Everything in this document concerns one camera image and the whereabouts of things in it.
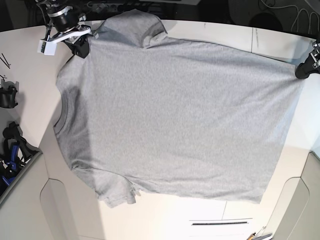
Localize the black round chair base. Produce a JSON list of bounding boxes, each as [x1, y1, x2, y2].
[[249, 12, 283, 32]]

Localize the grey T-shirt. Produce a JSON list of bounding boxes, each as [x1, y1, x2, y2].
[[54, 10, 304, 208]]

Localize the white slotted vent plate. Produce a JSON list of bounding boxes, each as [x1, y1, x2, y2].
[[189, 218, 253, 226]]

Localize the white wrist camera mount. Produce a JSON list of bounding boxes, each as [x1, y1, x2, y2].
[[37, 26, 92, 55]]

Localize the black zip ties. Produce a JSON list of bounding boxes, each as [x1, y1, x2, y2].
[[0, 53, 11, 69]]

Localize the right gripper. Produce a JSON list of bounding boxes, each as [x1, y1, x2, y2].
[[64, 24, 92, 59]]

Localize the pens at bottom edge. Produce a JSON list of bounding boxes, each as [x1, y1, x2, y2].
[[247, 226, 273, 240]]

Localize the white cables top right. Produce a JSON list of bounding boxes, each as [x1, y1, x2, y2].
[[259, 0, 320, 36]]

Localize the blue and black tool pile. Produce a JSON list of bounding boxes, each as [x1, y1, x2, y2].
[[0, 121, 40, 194]]

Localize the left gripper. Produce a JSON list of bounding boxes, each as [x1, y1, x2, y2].
[[295, 40, 320, 79]]

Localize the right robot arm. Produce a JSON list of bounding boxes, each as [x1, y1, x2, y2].
[[36, 0, 92, 59]]

